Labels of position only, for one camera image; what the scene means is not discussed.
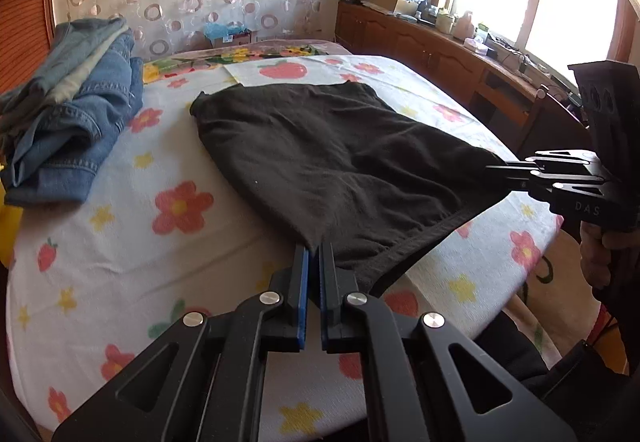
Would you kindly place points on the wooden cabinet row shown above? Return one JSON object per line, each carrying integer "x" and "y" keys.
{"x": 502, "y": 101}

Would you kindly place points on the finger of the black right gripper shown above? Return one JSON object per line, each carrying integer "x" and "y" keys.
{"x": 510, "y": 166}
{"x": 515, "y": 182}

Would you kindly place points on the blue tissue cardboard box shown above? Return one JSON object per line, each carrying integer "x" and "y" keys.
{"x": 228, "y": 35}

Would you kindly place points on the blue denim jeans pile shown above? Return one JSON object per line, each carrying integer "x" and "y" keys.
{"x": 57, "y": 158}

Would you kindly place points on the black pants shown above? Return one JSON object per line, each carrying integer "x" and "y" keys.
{"x": 335, "y": 164}

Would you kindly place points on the yellow plush toy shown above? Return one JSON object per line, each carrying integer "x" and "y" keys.
{"x": 10, "y": 221}

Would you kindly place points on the white pink bottle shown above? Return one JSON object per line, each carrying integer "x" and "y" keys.
{"x": 464, "y": 27}

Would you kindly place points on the white floral bed sheet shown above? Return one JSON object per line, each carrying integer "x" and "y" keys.
{"x": 163, "y": 234}

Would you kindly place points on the colourful floral blanket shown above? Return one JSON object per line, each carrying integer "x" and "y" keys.
{"x": 206, "y": 59}

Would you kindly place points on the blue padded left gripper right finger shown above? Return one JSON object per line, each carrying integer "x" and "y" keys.
{"x": 335, "y": 283}

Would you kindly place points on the person's right hand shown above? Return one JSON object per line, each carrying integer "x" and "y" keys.
{"x": 596, "y": 249}

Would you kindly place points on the orange wooden slatted door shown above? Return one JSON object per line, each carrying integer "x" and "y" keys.
{"x": 27, "y": 28}

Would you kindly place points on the cardboard box on cabinet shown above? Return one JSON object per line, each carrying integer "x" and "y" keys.
{"x": 397, "y": 6}

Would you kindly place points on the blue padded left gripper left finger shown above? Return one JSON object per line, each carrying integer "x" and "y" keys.
{"x": 287, "y": 325}

